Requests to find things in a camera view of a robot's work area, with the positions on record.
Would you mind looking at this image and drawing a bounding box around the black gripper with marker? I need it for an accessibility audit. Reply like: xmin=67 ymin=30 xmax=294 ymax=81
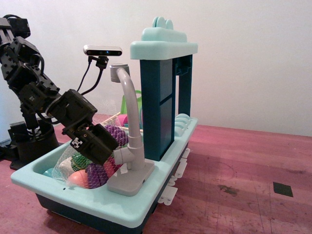
xmin=62 ymin=124 xmax=119 ymax=165

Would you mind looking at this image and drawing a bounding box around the grey toy faucet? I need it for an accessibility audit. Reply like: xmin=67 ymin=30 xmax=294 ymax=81
xmin=107 ymin=64 xmax=155 ymax=196

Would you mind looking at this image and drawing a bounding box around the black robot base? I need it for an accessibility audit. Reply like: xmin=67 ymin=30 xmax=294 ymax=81
xmin=0 ymin=119 xmax=59 ymax=170

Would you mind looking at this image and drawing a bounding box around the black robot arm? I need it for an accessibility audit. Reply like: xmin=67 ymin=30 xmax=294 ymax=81
xmin=0 ymin=15 xmax=119 ymax=165

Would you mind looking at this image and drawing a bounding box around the mesh bag of toy food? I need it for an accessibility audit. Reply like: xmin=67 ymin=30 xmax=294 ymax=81
xmin=51 ymin=124 xmax=130 ymax=190

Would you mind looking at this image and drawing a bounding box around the teal toy sink basin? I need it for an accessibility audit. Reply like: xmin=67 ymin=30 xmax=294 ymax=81
xmin=11 ymin=114 xmax=197 ymax=234

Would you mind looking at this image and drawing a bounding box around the black tape patch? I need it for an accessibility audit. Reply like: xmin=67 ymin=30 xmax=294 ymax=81
xmin=273 ymin=182 xmax=293 ymax=197

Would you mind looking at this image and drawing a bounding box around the white depth camera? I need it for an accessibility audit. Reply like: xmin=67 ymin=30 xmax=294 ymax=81
xmin=83 ymin=45 xmax=122 ymax=56

